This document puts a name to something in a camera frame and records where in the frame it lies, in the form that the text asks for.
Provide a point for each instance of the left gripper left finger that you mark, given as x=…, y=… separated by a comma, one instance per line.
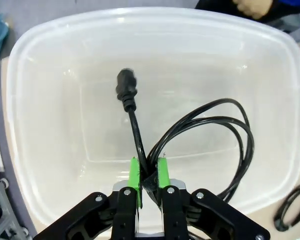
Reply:
x=135, y=180

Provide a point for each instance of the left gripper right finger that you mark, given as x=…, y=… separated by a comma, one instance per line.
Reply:
x=163, y=175

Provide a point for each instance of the clear plastic storage container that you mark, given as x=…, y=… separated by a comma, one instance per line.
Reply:
x=52, y=125

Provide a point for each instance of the person's right hand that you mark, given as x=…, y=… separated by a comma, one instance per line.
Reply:
x=252, y=7

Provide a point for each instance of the person in blue hoodie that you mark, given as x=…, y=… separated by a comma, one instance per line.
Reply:
x=215, y=5

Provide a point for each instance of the grey wheeled cart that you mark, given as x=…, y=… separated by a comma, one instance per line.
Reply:
x=2, y=212

